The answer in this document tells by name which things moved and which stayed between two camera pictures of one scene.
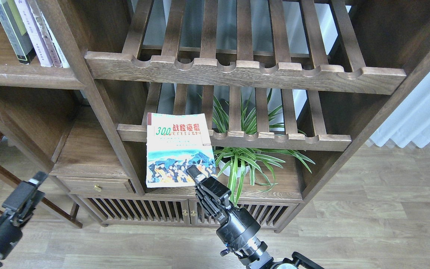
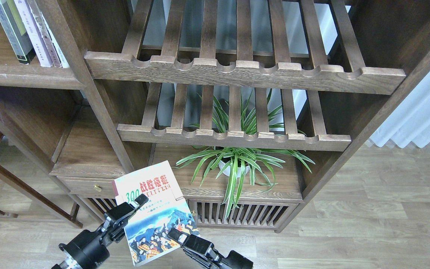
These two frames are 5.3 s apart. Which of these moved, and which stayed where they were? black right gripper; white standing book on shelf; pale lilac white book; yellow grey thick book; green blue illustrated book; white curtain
Moved: green blue illustrated book; black right gripper
Stayed: yellow grey thick book; white curtain; pale lilac white book; white standing book on shelf
